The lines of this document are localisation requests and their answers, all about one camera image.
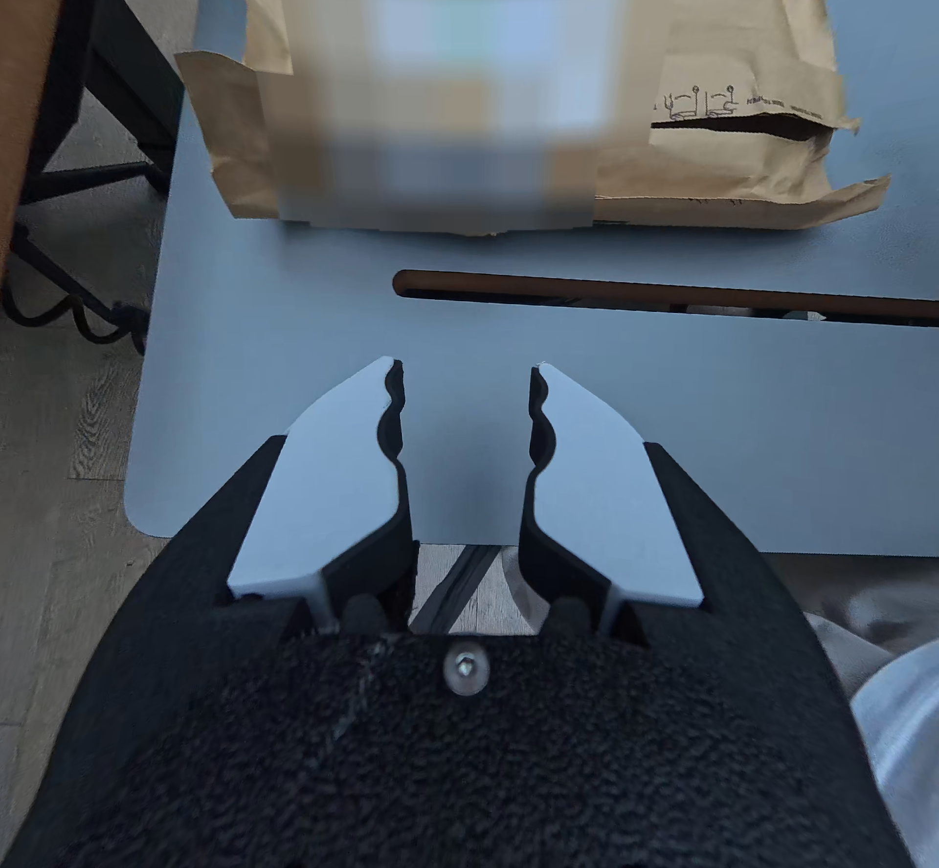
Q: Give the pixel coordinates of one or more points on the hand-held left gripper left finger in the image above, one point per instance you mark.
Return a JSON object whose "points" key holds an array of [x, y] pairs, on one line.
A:
{"points": [[330, 494]]}

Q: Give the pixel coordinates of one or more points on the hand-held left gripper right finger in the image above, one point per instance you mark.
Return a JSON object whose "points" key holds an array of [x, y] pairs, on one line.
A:
{"points": [[609, 508]]}

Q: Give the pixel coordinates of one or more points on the brown paper mailer bag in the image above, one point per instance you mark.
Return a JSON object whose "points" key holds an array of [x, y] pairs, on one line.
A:
{"points": [[733, 39]]}

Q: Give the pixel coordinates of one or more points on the grey desk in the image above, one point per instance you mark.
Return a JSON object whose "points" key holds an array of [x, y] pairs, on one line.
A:
{"points": [[293, 369]]}

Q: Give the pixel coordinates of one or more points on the grey trousers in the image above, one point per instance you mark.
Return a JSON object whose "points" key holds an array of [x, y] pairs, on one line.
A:
{"points": [[858, 633]]}

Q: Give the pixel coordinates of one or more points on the black desk frame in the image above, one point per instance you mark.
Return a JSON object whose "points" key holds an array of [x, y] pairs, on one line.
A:
{"points": [[132, 76]]}

